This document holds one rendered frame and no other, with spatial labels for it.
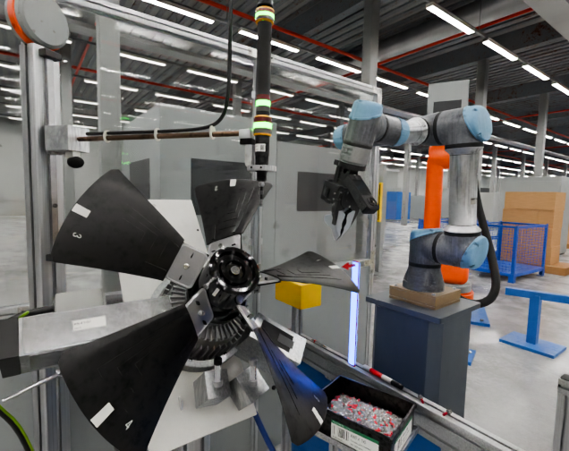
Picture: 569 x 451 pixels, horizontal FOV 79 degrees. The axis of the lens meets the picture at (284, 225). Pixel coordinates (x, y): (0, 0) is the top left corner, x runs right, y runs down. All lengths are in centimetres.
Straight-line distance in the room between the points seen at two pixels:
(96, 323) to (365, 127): 74
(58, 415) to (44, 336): 69
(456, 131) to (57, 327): 120
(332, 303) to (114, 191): 152
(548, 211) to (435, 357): 740
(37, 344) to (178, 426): 35
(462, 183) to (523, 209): 745
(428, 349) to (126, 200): 105
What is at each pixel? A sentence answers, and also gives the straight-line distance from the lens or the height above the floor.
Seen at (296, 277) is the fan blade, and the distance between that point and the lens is 87.
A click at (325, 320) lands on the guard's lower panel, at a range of 208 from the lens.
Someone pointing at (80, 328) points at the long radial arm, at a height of 111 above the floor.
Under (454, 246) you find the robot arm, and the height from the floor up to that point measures 123.
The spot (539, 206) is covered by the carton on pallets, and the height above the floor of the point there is 130.
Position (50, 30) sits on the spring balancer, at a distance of 136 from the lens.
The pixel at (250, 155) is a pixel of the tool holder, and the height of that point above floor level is 148.
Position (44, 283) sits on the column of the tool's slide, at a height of 110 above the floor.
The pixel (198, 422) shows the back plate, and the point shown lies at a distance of 94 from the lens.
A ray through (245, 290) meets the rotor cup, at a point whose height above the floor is 118.
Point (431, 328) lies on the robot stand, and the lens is 132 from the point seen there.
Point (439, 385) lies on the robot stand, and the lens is 141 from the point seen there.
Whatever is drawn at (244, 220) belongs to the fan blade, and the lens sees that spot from 89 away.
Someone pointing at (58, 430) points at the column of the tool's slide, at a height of 60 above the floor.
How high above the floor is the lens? 139
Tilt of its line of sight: 5 degrees down
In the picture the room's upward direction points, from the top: 1 degrees clockwise
